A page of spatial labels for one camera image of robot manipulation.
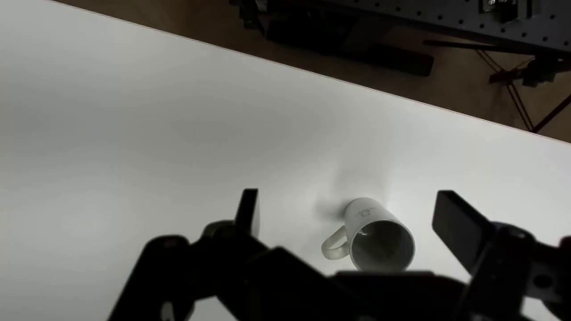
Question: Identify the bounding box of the white ceramic mug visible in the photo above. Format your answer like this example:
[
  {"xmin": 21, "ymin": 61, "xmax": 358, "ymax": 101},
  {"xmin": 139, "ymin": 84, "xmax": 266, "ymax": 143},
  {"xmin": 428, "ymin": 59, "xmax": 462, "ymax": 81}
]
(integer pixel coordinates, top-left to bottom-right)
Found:
[{"xmin": 321, "ymin": 199, "xmax": 416, "ymax": 273}]

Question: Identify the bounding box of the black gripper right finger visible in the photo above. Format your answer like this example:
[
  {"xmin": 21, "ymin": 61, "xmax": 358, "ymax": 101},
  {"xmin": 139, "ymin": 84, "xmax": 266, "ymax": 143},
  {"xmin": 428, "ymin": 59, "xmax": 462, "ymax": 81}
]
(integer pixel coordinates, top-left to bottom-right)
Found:
[{"xmin": 432, "ymin": 191, "xmax": 492, "ymax": 273}]

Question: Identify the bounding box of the black tripod stand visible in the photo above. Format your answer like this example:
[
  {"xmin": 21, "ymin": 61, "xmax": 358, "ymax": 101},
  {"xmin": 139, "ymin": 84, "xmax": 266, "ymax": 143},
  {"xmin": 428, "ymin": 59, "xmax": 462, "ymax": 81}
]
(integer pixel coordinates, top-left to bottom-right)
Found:
[{"xmin": 478, "ymin": 51, "xmax": 571, "ymax": 134}]

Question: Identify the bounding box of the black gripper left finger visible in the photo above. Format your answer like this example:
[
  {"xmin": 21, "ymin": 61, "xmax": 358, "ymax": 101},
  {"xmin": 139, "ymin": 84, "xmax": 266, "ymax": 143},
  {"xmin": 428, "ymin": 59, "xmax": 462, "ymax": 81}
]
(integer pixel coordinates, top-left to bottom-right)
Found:
[{"xmin": 235, "ymin": 190, "xmax": 259, "ymax": 238}]

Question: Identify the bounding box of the black perforated metal board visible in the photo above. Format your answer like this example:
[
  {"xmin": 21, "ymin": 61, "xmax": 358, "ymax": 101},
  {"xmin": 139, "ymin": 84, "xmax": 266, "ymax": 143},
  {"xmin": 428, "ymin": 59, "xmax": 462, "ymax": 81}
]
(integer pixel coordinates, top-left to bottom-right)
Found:
[{"xmin": 332, "ymin": 0, "xmax": 571, "ymax": 56}]

